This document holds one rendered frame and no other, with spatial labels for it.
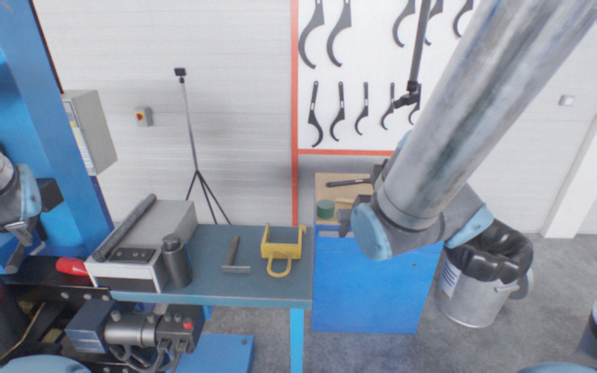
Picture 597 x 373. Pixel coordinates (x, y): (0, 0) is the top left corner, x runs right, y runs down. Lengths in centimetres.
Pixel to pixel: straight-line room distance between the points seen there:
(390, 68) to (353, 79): 29
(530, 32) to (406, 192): 20
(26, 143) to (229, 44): 165
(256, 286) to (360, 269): 89
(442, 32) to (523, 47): 237
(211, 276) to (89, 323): 41
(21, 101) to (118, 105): 181
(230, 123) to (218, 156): 34
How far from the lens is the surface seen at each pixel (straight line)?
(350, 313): 218
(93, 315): 129
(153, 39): 280
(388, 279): 198
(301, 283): 114
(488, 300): 242
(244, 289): 114
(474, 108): 32
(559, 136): 343
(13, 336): 137
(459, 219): 54
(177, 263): 111
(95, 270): 124
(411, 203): 40
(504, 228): 252
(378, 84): 259
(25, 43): 137
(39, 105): 136
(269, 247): 120
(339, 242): 174
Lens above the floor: 190
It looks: 29 degrees down
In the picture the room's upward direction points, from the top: straight up
